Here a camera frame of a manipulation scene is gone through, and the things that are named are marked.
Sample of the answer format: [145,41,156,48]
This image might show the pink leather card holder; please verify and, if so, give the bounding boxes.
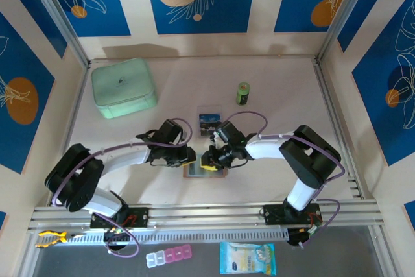
[183,162,228,180]

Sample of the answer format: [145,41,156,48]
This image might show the blue printed card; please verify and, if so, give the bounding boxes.
[198,113,223,123]

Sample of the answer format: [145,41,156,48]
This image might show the clear plastic box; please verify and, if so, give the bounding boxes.
[196,104,224,138]

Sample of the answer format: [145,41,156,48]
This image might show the green battery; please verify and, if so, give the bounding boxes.
[235,82,251,106]

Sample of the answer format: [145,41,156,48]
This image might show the mint green zip case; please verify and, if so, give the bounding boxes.
[90,57,159,120]

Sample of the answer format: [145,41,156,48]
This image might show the pink white pill organizer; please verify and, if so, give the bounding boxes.
[145,243,193,269]

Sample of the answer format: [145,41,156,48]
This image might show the blue snack packet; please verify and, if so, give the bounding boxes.
[219,241,278,276]

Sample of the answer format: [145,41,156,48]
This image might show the yellow black pliers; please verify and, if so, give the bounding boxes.
[34,230,87,249]

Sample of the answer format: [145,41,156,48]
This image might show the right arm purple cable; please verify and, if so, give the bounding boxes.
[223,111,344,249]

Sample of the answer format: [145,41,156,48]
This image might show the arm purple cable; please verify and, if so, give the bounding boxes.
[223,111,344,249]
[51,117,194,258]

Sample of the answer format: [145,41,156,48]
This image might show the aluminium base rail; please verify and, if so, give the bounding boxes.
[27,200,385,232]

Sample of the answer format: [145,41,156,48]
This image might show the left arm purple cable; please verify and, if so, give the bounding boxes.
[51,117,194,258]

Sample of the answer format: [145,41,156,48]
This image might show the slotted grey cable duct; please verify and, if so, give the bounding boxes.
[35,228,289,247]

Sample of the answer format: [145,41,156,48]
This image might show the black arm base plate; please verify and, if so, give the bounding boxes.
[89,207,150,229]
[263,204,324,226]

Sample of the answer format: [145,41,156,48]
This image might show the black under-rail bracket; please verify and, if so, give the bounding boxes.
[103,228,132,248]
[287,227,322,248]

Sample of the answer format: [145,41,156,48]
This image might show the aluminium side rail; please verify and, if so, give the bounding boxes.
[313,58,366,200]

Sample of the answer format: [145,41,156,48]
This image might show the aluminium frame post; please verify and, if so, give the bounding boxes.
[24,0,91,67]
[314,0,377,66]

